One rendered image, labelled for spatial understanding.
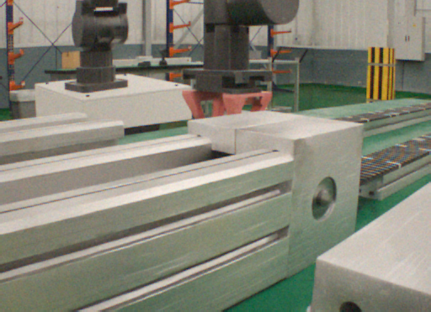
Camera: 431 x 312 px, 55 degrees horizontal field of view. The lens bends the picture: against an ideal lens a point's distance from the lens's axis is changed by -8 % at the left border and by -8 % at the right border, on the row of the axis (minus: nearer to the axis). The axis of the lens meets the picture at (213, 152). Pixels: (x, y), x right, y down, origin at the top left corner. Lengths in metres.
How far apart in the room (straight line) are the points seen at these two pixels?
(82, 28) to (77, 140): 0.53
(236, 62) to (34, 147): 0.27
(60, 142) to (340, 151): 0.23
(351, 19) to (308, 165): 12.78
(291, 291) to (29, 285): 0.17
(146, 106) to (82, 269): 0.75
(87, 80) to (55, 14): 7.67
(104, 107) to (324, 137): 0.63
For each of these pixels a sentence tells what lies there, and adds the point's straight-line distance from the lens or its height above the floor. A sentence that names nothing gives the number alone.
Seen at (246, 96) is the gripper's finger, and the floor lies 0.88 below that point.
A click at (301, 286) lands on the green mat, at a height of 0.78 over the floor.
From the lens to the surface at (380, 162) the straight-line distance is 0.49.
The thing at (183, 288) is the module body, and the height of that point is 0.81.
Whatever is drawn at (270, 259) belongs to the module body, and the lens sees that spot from 0.28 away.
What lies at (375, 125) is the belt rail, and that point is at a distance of 0.88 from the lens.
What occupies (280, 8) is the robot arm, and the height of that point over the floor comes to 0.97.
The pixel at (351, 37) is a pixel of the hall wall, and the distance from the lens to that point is 13.03.
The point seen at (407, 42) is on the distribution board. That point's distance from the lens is 11.94.
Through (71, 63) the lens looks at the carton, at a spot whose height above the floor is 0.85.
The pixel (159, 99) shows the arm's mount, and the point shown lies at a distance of 0.94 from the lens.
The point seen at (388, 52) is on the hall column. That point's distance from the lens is 6.82.
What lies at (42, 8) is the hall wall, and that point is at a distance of 8.52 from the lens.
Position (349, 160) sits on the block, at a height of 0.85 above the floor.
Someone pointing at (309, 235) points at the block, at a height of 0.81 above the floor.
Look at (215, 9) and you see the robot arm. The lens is 0.54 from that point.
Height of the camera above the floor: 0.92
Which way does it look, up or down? 13 degrees down
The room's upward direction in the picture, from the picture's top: straight up
